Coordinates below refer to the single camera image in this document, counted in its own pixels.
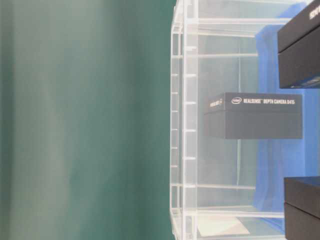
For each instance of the green table cloth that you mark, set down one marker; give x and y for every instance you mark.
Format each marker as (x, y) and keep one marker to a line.
(85, 119)

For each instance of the black camera box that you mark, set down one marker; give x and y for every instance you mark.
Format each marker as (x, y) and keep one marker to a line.
(302, 208)
(299, 50)
(243, 115)

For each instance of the white label in case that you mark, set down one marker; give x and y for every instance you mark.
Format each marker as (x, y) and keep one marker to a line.
(220, 225)

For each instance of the clear plastic storage case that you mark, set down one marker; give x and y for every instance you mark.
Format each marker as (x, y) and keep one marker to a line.
(213, 51)

